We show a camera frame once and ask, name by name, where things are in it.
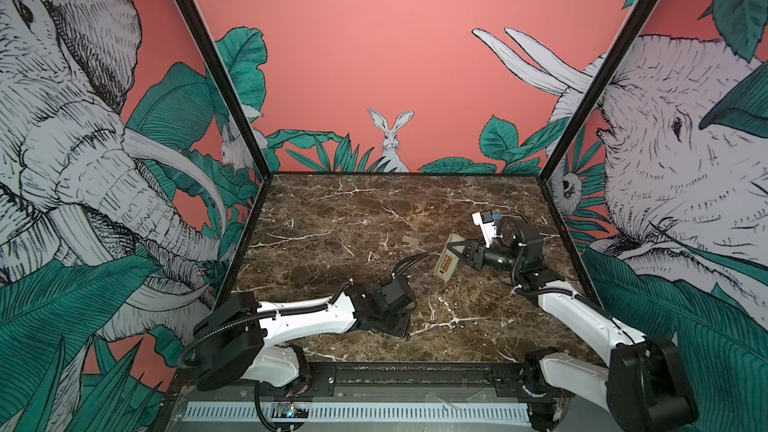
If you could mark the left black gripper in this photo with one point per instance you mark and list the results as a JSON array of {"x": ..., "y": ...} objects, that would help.
[{"x": 403, "y": 329}]

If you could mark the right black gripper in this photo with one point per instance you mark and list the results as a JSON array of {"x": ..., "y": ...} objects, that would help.
[{"x": 480, "y": 254}]

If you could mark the white AC remote control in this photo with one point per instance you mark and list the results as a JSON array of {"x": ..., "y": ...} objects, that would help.
[{"x": 447, "y": 261}]

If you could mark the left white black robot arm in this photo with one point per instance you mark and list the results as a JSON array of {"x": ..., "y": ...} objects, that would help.
[{"x": 248, "y": 339}]

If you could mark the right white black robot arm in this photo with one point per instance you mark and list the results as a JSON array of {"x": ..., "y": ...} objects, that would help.
[{"x": 642, "y": 381}]

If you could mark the small circuit board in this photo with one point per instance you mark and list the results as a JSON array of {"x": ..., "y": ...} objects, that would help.
[{"x": 291, "y": 411}]

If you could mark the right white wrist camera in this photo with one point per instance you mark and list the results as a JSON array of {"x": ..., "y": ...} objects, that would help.
[{"x": 488, "y": 223}]

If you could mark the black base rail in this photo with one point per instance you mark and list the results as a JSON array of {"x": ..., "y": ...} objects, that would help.
[{"x": 408, "y": 379}]

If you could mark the white slotted cable duct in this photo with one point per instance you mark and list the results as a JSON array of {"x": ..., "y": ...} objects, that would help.
[{"x": 335, "y": 412}]

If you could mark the right black frame post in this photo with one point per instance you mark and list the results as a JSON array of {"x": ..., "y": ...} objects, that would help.
[{"x": 633, "y": 25}]

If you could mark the black frame post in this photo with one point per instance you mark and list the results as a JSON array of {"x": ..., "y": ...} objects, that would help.
[
  {"x": 213, "y": 61},
  {"x": 633, "y": 25}
]

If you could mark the left black frame post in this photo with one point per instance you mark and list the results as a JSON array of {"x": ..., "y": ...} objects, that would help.
[{"x": 213, "y": 61}]

